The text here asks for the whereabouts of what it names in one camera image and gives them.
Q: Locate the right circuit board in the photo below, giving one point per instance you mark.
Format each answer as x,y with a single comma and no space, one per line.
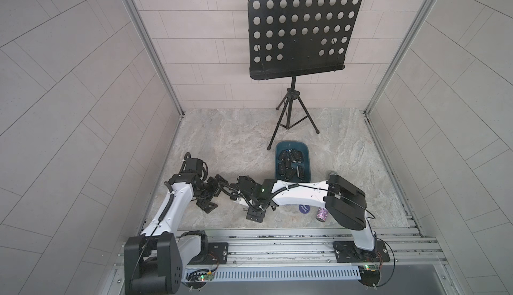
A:
370,275

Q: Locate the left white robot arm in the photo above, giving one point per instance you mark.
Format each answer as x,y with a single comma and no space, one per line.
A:
159,260

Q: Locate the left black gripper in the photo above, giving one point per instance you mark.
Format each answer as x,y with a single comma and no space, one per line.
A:
205,203

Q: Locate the purple glitter tube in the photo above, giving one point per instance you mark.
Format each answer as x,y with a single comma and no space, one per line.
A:
322,214

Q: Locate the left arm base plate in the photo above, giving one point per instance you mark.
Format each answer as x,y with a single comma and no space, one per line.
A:
216,253

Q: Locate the teal plastic storage box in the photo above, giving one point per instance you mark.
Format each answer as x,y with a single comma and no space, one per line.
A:
288,145

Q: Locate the black car key cluster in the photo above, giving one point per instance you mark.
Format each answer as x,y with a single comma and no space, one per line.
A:
282,169
290,174

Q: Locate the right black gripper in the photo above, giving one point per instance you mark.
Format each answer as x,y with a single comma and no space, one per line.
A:
252,215

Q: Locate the left circuit board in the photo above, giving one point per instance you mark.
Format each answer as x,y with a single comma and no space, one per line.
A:
199,278

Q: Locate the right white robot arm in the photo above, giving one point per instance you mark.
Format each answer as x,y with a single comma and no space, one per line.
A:
344,201

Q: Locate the circuit board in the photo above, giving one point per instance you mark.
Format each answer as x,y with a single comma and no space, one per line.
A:
370,275
199,278

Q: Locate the black perforated music stand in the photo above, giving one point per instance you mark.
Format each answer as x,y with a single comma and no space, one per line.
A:
293,38

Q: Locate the round purple lid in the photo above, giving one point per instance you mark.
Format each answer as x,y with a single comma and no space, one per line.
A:
304,209

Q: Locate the aluminium mounting rail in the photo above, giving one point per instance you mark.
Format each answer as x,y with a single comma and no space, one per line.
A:
314,246

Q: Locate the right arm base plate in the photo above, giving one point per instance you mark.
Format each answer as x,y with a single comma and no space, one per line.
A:
347,252

